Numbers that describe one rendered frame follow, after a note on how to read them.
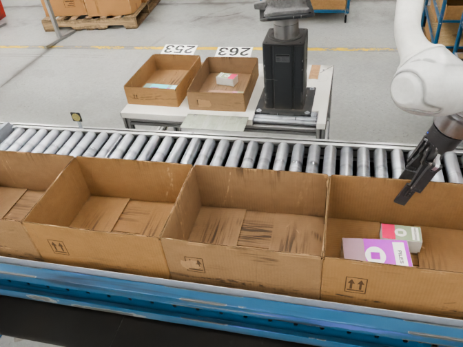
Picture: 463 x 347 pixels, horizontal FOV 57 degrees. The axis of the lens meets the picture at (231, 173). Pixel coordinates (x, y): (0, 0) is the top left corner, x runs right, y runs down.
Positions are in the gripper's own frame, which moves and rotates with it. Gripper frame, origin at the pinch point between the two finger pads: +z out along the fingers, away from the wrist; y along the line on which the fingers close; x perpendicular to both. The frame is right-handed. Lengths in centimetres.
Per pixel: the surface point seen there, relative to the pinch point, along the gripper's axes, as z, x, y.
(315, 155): 35, 15, 47
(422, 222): 8.9, -10.4, -0.1
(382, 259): 8.2, 2.9, -19.6
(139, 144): 62, 87, 49
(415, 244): 8.5, -6.9, -10.3
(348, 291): 12.7, 9.3, -28.8
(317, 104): 35, 17, 87
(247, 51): 38, 58, 120
